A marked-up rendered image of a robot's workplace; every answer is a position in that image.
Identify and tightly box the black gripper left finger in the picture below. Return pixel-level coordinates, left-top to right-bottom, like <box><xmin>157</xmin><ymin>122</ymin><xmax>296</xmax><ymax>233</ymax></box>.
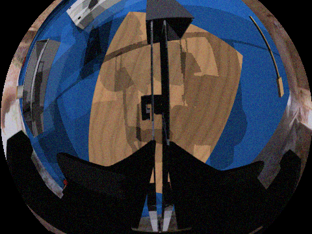
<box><xmin>57</xmin><ymin>140</ymin><xmax>153</xmax><ymax>229</ymax></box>

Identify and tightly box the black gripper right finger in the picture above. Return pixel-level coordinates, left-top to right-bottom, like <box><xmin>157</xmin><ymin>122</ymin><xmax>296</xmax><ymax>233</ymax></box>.
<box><xmin>168</xmin><ymin>141</ymin><xmax>265</xmax><ymax>229</ymax></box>

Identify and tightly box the grey cylinder with orange top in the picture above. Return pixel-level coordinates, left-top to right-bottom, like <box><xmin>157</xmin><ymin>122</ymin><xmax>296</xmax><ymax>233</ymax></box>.
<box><xmin>16</xmin><ymin>84</ymin><xmax>23</xmax><ymax>99</ymax></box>

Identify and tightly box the light brown wooden board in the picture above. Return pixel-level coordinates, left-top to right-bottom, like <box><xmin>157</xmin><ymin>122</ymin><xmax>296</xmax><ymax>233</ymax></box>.
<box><xmin>88</xmin><ymin>11</ymin><xmax>242</xmax><ymax>193</ymax></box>

